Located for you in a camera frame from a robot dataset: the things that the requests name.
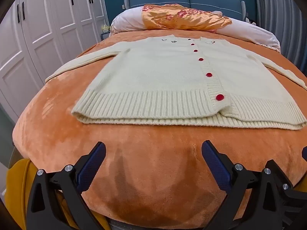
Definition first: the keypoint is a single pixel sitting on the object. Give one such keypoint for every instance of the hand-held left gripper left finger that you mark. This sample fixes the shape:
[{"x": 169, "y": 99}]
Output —
[{"x": 92, "y": 165}]

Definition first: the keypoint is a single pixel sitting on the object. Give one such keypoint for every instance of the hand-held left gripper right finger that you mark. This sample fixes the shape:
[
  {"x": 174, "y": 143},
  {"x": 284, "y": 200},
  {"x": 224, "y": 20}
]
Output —
[{"x": 215, "y": 166}]

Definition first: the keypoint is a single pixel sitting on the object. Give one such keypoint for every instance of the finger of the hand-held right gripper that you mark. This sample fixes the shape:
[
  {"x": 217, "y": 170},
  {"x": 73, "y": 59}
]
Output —
[
  {"x": 296, "y": 208},
  {"x": 304, "y": 154}
]

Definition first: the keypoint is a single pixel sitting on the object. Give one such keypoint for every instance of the cream knit cardigan sweater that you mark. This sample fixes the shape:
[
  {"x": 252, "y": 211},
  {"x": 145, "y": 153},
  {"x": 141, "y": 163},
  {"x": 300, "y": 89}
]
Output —
[{"x": 156, "y": 76}]

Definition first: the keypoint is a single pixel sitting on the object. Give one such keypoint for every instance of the orange plush blanket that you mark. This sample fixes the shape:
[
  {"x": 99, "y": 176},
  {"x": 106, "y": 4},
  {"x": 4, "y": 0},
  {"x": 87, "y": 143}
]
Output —
[{"x": 144, "y": 172}]

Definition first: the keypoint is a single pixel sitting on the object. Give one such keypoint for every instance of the yellow cloth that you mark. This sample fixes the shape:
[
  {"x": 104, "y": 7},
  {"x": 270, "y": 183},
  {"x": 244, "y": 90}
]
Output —
[{"x": 16, "y": 191}]

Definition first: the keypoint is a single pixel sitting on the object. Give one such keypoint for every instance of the dark nightstand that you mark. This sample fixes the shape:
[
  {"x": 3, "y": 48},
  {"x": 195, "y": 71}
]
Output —
[{"x": 105, "y": 36}]

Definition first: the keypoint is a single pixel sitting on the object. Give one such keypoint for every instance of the white panelled wardrobe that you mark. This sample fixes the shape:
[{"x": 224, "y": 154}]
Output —
[{"x": 36, "y": 40}]

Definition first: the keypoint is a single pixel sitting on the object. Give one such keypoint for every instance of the pale bedside ornament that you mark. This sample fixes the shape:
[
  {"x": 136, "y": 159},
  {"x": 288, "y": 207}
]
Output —
[{"x": 105, "y": 28}]

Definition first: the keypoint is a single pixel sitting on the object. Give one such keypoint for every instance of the grey curtain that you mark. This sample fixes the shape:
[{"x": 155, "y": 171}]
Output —
[{"x": 283, "y": 16}]

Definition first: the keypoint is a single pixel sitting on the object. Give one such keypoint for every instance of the orange floral satin quilt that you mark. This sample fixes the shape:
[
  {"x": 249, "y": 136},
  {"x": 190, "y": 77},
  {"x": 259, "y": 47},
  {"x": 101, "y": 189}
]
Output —
[{"x": 168, "y": 19}]

